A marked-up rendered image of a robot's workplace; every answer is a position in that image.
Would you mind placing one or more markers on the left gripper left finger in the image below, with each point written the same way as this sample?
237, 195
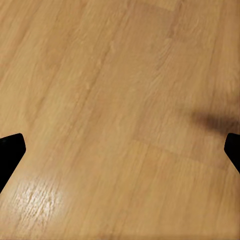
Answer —
12, 150

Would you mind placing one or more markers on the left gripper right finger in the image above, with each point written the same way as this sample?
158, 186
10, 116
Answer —
232, 149

